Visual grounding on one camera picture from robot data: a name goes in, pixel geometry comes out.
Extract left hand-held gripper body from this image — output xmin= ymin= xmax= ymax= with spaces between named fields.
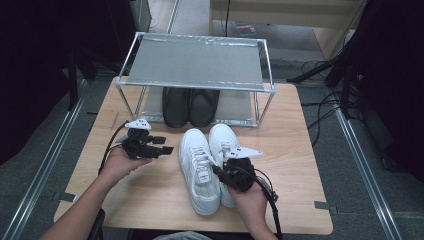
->
xmin=121 ymin=118 xmax=162 ymax=161

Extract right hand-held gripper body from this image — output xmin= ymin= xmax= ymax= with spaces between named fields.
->
xmin=218 ymin=145 xmax=264 ymax=193

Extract white sneaker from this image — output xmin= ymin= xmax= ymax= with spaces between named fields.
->
xmin=208 ymin=123 xmax=248 ymax=210
xmin=178 ymin=128 xmax=222 ymax=216

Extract black slipper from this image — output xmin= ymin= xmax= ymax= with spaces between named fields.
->
xmin=188 ymin=89 xmax=221 ymax=129
xmin=161 ymin=87 xmax=192 ymax=129

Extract metal shoe rack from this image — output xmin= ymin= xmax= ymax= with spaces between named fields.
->
xmin=114 ymin=31 xmax=277 ymax=128

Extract person's left hand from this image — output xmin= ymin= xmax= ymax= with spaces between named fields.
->
xmin=99 ymin=147 xmax=153 ymax=188

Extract person's right hand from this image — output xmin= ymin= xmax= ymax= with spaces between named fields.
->
xmin=227 ymin=181 xmax=270 ymax=225

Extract person's grey clothing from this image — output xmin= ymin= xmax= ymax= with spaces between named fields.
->
xmin=153 ymin=231 xmax=210 ymax=240

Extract grey tape piece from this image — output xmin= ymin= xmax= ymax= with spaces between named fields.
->
xmin=313 ymin=200 xmax=339 ymax=215
xmin=52 ymin=191 xmax=78 ymax=203

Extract black upright stand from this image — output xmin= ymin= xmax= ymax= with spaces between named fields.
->
xmin=66 ymin=46 xmax=80 ymax=112

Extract black curtain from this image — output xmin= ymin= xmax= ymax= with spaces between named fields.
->
xmin=0 ymin=0 xmax=138 ymax=166
xmin=346 ymin=0 xmax=424 ymax=183

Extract red book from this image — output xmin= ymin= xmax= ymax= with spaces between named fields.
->
xmin=234 ymin=21 xmax=257 ymax=36

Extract black tripod stand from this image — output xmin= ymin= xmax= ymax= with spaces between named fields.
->
xmin=285 ymin=39 xmax=363 ymax=120

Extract wooden cabinet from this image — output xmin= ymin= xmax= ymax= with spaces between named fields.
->
xmin=209 ymin=0 xmax=368 ymax=61

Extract left hand-held gripper cable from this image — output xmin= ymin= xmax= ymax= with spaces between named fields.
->
xmin=97 ymin=120 xmax=130 ymax=177

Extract hand-held gripper cable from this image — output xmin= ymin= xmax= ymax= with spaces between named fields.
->
xmin=239 ymin=165 xmax=284 ymax=240
xmin=97 ymin=120 xmax=130 ymax=177

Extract right hand-held gripper cable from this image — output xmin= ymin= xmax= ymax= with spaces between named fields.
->
xmin=239 ymin=165 xmax=284 ymax=240

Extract metal floor rail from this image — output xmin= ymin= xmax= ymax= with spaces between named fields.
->
xmin=0 ymin=96 xmax=86 ymax=240
xmin=333 ymin=108 xmax=405 ymax=240

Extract black floor cables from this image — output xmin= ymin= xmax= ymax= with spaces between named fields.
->
xmin=299 ymin=59 xmax=346 ymax=148

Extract black hanging cable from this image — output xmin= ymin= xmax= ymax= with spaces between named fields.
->
xmin=225 ymin=0 xmax=232 ymax=38

